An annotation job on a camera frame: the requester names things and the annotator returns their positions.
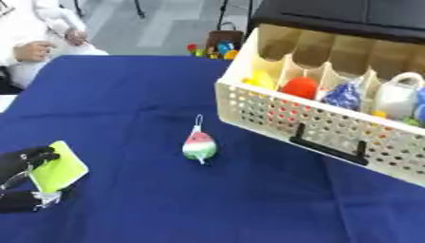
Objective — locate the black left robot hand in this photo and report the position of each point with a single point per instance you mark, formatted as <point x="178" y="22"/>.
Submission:
<point x="16" y="159"/>

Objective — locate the yellow-green card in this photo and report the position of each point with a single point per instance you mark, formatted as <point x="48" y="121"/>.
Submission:
<point x="58" y="169"/>

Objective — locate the pale compartment drawer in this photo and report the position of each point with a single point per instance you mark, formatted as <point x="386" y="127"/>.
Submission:
<point x="310" y="123"/>

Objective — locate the person's hand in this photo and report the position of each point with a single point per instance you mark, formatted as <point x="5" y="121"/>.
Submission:
<point x="76" y="36"/>
<point x="33" y="50"/>

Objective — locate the person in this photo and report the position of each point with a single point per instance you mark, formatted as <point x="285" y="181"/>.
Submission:
<point x="39" y="34"/>

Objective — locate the watermelon slice soft toy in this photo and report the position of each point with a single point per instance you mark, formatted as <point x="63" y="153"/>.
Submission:
<point x="199" y="146"/>

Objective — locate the colourful toys pile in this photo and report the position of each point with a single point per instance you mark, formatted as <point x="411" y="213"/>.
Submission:
<point x="213" y="50"/>

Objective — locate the red round toy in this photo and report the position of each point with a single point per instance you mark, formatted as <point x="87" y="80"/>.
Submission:
<point x="300" y="87"/>

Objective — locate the blue patterned toy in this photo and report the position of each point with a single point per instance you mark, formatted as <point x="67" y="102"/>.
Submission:
<point x="343" y="96"/>

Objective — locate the black cabinet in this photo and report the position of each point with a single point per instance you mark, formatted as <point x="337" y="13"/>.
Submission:
<point x="343" y="15"/>

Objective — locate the small yellow toy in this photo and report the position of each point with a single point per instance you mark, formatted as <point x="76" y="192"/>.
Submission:
<point x="379" y="114"/>

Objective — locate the white toy jug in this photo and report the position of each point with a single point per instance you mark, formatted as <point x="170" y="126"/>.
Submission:
<point x="397" y="96"/>

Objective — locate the small green toy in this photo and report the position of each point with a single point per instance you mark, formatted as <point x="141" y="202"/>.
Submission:
<point x="412" y="121"/>

